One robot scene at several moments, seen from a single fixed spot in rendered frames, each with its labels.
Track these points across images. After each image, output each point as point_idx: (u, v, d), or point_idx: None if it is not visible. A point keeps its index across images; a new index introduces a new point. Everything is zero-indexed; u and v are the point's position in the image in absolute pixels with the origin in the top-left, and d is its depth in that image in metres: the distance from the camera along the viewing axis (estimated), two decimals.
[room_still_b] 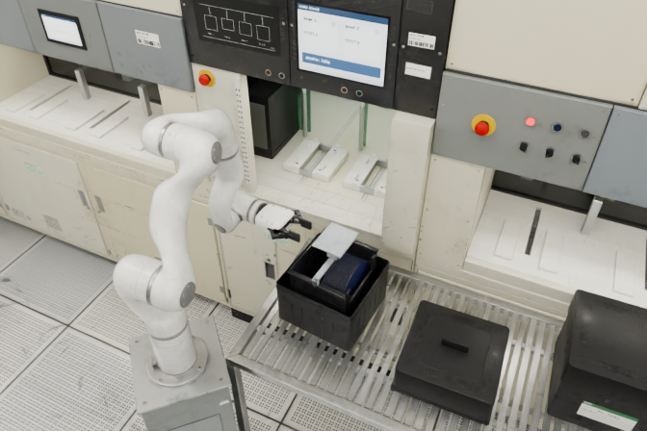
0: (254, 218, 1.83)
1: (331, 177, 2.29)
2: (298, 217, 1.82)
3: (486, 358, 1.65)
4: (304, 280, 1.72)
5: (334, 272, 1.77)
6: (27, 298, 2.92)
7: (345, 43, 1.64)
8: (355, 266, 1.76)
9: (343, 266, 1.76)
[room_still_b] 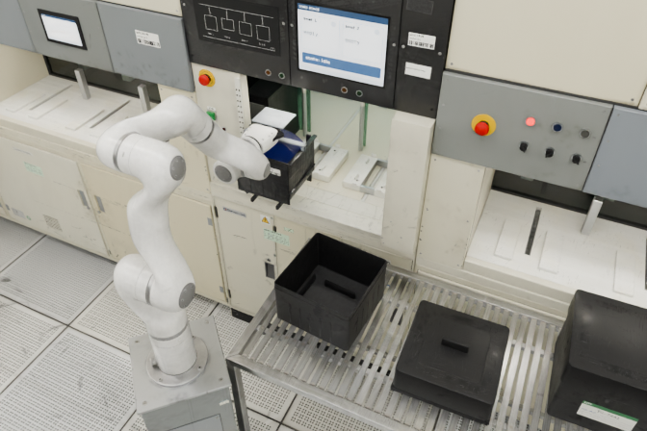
0: (258, 149, 1.80)
1: (331, 177, 2.29)
2: None
3: (486, 358, 1.65)
4: (299, 156, 1.91)
5: None
6: (27, 298, 2.92)
7: (345, 43, 1.64)
8: (281, 130, 2.03)
9: (282, 136, 2.00)
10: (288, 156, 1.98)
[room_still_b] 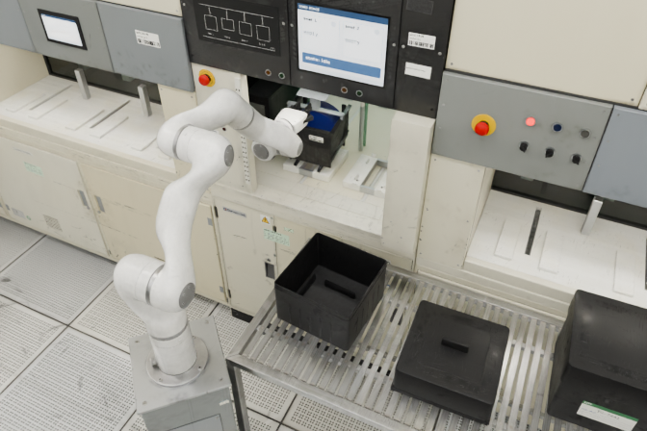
0: None
1: (331, 177, 2.29)
2: (294, 106, 2.10)
3: (486, 358, 1.65)
4: (340, 124, 2.16)
5: None
6: (27, 298, 2.92)
7: (345, 43, 1.64)
8: None
9: (322, 107, 2.24)
10: (327, 124, 2.23)
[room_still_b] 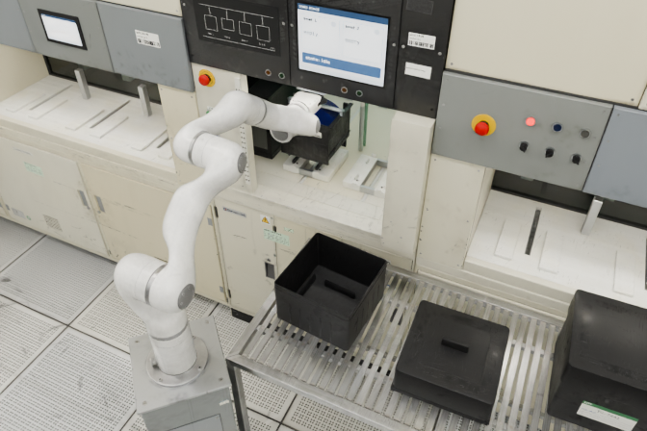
0: None
1: (331, 177, 2.29)
2: None
3: (486, 358, 1.65)
4: (339, 120, 2.13)
5: None
6: (27, 298, 2.92)
7: (345, 43, 1.64)
8: None
9: None
10: (327, 121, 2.21)
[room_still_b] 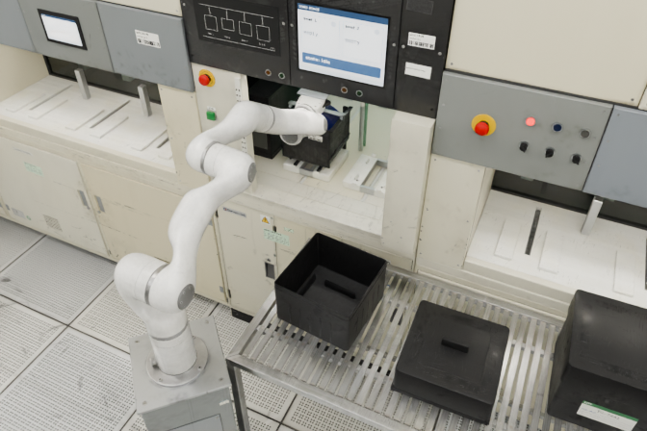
0: None
1: (331, 177, 2.29)
2: None
3: (486, 358, 1.65)
4: (339, 124, 2.17)
5: None
6: (27, 298, 2.92)
7: (345, 43, 1.64)
8: None
9: None
10: (327, 125, 2.24)
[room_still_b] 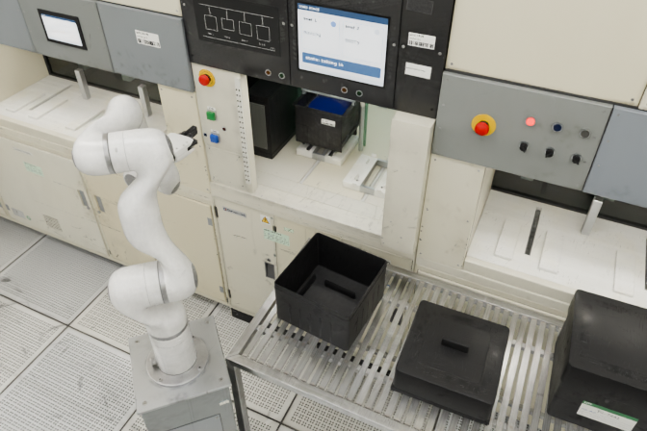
0: None
1: (343, 161, 2.38)
2: (184, 132, 1.94)
3: (486, 358, 1.65)
4: (351, 110, 2.25)
5: None
6: (27, 298, 2.92)
7: (345, 43, 1.64)
8: None
9: None
10: (340, 111, 2.32)
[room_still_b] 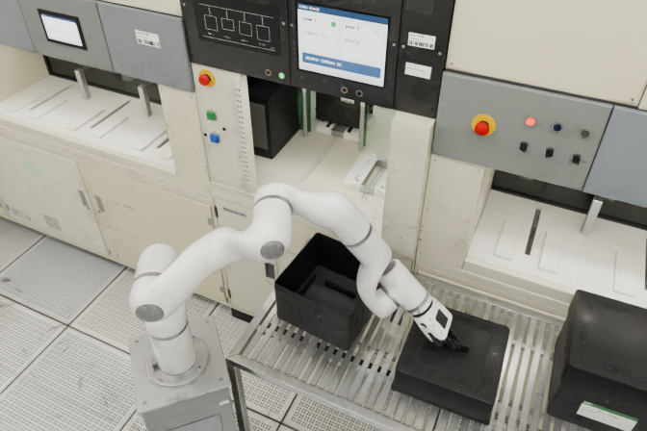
0: None
1: None
2: None
3: (486, 358, 1.65)
4: None
5: None
6: (27, 298, 2.92)
7: (345, 43, 1.64)
8: None
9: None
10: None
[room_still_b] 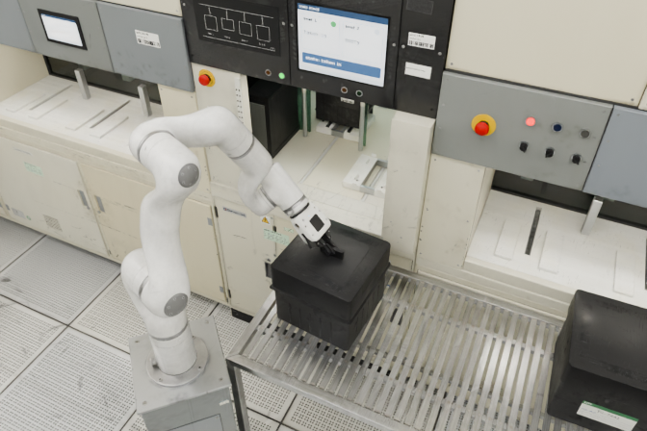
0: None
1: None
2: None
3: (358, 265, 1.73)
4: None
5: None
6: (27, 298, 2.92)
7: (345, 43, 1.64)
8: None
9: None
10: None
